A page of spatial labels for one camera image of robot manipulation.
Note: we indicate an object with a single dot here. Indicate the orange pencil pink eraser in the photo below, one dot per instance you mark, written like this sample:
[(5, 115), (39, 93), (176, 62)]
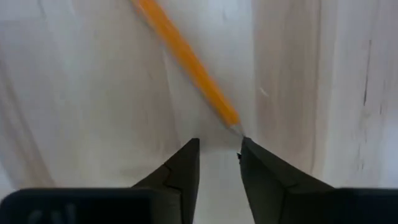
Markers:
[(186, 59)]

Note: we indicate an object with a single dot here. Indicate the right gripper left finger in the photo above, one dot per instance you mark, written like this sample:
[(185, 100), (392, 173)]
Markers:
[(93, 207)]

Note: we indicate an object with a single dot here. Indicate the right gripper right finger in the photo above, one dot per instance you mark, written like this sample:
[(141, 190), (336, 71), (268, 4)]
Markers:
[(311, 205)]

